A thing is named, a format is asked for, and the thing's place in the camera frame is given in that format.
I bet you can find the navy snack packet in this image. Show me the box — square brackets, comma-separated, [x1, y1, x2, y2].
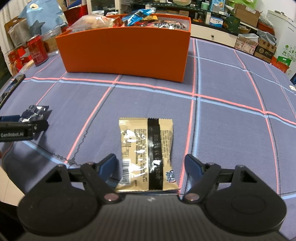
[19, 105, 49, 123]

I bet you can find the beige snack packet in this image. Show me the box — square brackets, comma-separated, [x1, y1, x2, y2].
[116, 118, 179, 192]

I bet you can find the clear bag of snacks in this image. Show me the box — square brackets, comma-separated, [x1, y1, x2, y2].
[69, 14, 114, 32]

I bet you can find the blue snack packet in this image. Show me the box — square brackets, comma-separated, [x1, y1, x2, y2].
[122, 7, 156, 27]

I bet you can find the purple plaid tablecloth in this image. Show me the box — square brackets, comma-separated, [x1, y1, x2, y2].
[1, 39, 295, 238]

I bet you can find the red drink can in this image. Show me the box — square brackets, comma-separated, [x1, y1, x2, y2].
[26, 35, 49, 66]

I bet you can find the clear glass jar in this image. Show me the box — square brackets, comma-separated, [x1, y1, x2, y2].
[42, 27, 62, 56]

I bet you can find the blue shark fabric cover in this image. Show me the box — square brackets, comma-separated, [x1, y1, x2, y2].
[18, 0, 68, 36]

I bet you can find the orange cardboard box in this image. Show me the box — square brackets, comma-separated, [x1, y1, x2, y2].
[56, 14, 191, 82]

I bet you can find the white tv cabinet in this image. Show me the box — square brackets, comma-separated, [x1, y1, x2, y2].
[191, 24, 237, 48]

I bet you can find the orange gift bag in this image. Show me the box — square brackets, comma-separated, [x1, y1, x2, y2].
[271, 56, 291, 73]

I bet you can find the white black snack bag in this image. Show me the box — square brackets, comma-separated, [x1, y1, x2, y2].
[147, 20, 186, 30]

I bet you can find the brown cardboard box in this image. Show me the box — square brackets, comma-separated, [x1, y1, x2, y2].
[234, 3, 260, 27]

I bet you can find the white small refrigerator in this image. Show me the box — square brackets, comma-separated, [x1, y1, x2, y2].
[266, 10, 295, 77]

